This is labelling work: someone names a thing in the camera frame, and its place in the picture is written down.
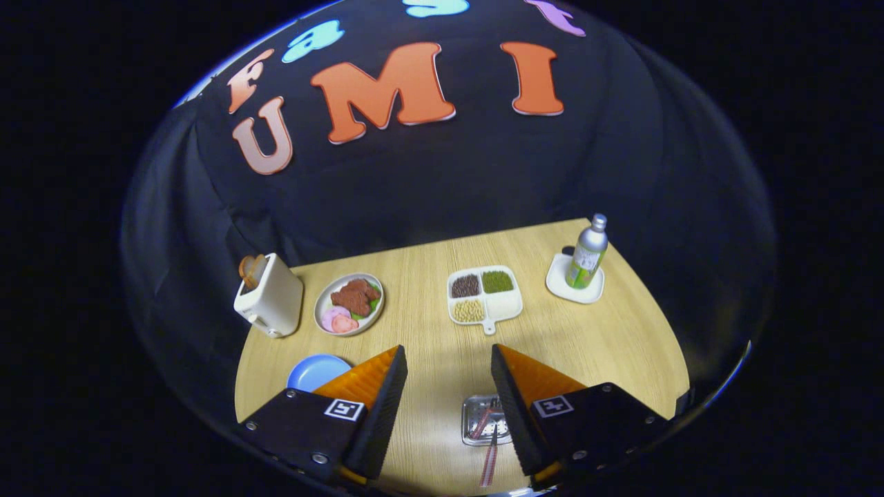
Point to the brown meat steak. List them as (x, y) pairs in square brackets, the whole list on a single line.
[(353, 297)]

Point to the pink ham slice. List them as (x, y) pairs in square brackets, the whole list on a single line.
[(331, 315), (345, 326)]

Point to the white divided tray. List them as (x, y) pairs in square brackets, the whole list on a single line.
[(504, 307)]

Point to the pile of dark red beans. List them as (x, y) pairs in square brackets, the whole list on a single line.
[(465, 285)]

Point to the white square coaster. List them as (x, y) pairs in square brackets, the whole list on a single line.
[(558, 283)]

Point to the pile of yellow soybeans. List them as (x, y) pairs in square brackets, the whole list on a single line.
[(469, 310)]

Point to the pile of green mung beans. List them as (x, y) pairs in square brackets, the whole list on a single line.
[(497, 281)]

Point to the white oval plate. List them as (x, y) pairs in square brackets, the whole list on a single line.
[(373, 319)]

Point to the toasted bread slice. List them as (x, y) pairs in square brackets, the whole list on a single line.
[(246, 270), (260, 266)]

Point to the blue round plate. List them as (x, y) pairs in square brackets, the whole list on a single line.
[(314, 371)]

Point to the white toaster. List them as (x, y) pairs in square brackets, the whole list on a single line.
[(280, 300)]

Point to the metal cutlery basket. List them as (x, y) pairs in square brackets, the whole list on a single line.
[(473, 404)]

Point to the green lettuce leaf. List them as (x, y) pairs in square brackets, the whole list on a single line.
[(373, 302)]

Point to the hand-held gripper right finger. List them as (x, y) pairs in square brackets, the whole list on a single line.
[(514, 414)]

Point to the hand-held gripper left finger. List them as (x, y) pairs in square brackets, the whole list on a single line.
[(380, 421)]

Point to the silver bottle with green label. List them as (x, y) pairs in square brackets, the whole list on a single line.
[(587, 255)]

